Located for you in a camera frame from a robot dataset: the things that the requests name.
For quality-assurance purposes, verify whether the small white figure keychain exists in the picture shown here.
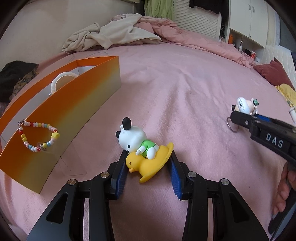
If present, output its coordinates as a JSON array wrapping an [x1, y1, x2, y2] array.
[[226, 96, 260, 134]]

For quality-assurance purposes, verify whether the colourful bead strap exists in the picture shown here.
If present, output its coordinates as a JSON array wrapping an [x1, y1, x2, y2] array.
[[17, 119, 61, 153]]

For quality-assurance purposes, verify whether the white dog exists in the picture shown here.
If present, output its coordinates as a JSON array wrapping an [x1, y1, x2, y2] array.
[[116, 117, 174, 183]]

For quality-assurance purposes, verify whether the clear tape roll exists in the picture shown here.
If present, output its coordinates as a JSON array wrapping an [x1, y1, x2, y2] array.
[[49, 71, 79, 96]]

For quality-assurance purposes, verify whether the right hand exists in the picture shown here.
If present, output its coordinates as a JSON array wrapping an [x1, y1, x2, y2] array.
[[273, 162, 296, 215]]

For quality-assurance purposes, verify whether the yellow pillow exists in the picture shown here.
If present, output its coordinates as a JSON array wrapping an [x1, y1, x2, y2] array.
[[276, 83, 296, 108]]

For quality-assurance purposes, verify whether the dark red pillow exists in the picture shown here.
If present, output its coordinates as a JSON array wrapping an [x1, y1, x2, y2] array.
[[253, 58, 295, 90]]

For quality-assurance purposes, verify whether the white tufted headboard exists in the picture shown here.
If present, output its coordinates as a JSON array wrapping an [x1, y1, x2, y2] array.
[[261, 45, 295, 85]]

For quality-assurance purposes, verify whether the red can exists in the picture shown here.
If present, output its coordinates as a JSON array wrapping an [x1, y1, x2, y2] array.
[[250, 51, 256, 59]]

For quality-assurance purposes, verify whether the orange gradient paper box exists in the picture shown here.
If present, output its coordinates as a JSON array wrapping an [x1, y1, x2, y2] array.
[[1, 56, 121, 193]]

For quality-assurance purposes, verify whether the pink bed sheet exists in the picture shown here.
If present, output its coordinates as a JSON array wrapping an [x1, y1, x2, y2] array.
[[1, 43, 292, 240]]

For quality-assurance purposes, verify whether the orange bottle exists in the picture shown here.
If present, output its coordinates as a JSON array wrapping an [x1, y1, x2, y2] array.
[[228, 34, 233, 44]]

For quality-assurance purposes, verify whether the white ribbed radiator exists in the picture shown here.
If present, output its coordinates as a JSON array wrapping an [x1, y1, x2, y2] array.
[[173, 0, 222, 41]]

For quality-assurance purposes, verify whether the pink duvet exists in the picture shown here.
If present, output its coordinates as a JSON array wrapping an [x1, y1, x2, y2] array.
[[111, 14, 260, 69]]

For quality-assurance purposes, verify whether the black bag on floor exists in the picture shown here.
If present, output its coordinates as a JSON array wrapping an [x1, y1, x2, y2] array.
[[1, 60, 39, 102]]

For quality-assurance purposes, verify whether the green hanging cloth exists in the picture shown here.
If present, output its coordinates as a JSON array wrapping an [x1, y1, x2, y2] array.
[[144, 0, 174, 20]]

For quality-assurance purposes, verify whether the beige clothing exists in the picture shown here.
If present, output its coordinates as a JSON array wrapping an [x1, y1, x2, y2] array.
[[62, 14, 161, 52]]

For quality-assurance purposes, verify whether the white wall cabinet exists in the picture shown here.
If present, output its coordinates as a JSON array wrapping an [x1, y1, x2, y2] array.
[[225, 0, 268, 61]]

